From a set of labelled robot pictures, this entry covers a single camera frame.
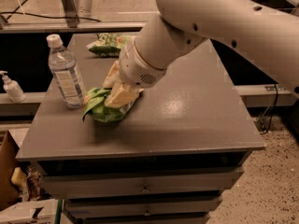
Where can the clear plastic water bottle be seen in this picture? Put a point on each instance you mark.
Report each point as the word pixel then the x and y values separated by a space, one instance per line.
pixel 64 68

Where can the green rice chip bag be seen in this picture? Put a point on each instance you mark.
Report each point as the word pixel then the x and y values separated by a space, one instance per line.
pixel 93 105

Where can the white cardboard box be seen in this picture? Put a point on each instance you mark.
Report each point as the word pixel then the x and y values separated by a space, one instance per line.
pixel 39 212

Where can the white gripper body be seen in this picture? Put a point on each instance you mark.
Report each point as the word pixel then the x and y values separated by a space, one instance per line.
pixel 135 66

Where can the brown cardboard box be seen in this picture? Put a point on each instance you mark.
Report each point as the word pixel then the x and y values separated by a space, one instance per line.
pixel 8 192

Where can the lower cabinet drawer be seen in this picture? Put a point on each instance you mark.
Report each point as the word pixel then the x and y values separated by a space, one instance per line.
pixel 148 205

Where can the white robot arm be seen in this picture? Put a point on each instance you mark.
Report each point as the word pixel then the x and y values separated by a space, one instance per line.
pixel 266 37

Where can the grey drawer cabinet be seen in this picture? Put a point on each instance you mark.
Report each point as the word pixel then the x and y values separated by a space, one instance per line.
pixel 192 119

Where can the metal frame rail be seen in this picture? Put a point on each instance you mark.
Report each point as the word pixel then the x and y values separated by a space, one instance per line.
pixel 81 27

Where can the top cabinet drawer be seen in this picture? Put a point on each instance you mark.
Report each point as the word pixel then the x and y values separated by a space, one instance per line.
pixel 99 186

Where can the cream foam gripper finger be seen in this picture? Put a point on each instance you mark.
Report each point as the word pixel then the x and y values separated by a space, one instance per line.
pixel 112 77
pixel 122 94

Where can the cabinet drawer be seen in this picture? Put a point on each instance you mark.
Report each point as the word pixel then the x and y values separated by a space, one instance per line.
pixel 99 186
pixel 148 205

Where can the white pump dispenser bottle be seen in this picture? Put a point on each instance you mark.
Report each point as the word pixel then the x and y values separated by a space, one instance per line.
pixel 12 88

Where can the green snack bag far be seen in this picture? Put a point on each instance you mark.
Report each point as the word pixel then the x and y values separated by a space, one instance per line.
pixel 108 45

